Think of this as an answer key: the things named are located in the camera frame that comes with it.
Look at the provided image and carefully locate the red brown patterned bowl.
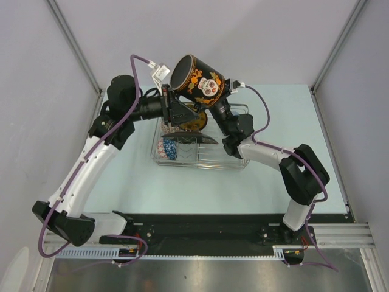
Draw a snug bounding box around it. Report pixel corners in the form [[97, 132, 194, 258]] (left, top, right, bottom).
[[160, 122, 181, 134]]

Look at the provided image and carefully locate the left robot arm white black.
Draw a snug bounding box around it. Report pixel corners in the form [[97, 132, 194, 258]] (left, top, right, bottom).
[[32, 75, 199, 246]]

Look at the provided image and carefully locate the left aluminium frame post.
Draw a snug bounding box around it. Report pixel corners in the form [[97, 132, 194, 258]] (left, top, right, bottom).
[[44, 0, 103, 97]]

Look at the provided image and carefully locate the wire metal dish rack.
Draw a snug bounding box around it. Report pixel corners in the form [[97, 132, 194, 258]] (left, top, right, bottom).
[[151, 111, 249, 170]]

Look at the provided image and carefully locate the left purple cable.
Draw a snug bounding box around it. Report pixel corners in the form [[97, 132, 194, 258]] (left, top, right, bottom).
[[38, 54, 153, 259]]

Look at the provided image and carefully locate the aluminium frame post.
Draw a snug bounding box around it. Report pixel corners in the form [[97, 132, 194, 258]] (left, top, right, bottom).
[[309, 0, 368, 94], [44, 0, 103, 97]]

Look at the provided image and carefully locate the blue patterned bowl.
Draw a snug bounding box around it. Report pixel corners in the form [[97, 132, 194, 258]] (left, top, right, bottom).
[[156, 137, 177, 161]]

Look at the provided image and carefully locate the aluminium front rail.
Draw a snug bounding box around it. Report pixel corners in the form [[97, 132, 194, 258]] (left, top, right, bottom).
[[44, 221, 377, 248]]

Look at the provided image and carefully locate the black floral square plate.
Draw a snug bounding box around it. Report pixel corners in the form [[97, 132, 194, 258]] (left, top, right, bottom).
[[162, 131, 218, 145]]

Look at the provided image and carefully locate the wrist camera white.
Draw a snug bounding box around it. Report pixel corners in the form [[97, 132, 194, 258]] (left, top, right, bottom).
[[229, 79, 246, 94], [148, 60, 171, 94]]

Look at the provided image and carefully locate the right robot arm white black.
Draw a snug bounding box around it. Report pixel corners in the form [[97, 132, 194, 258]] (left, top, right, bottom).
[[210, 100, 330, 244]]

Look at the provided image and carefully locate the right aluminium frame post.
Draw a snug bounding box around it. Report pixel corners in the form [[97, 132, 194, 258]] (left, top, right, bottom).
[[309, 0, 368, 94]]

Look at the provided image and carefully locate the purple cable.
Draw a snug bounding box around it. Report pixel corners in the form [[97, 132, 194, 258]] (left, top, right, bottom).
[[243, 85, 329, 203], [38, 54, 153, 259]]

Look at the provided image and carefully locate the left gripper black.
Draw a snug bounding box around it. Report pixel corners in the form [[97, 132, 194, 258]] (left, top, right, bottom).
[[128, 85, 201, 128]]

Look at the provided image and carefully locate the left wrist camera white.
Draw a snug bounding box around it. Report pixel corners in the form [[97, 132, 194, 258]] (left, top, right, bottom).
[[148, 60, 171, 94]]

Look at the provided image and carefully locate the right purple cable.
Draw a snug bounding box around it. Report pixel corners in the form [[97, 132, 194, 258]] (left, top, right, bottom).
[[243, 85, 329, 203]]

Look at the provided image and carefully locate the red black mug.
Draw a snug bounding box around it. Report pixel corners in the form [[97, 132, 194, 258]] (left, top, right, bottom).
[[170, 54, 230, 108]]

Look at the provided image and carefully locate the white slotted cable duct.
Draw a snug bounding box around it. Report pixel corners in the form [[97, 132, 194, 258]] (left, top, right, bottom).
[[54, 245, 288, 262]]

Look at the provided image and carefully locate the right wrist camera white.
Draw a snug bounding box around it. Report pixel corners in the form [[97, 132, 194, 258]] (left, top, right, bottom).
[[229, 79, 246, 94]]

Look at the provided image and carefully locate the yellow round plate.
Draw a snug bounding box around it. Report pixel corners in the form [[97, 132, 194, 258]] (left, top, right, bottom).
[[178, 103, 208, 132]]

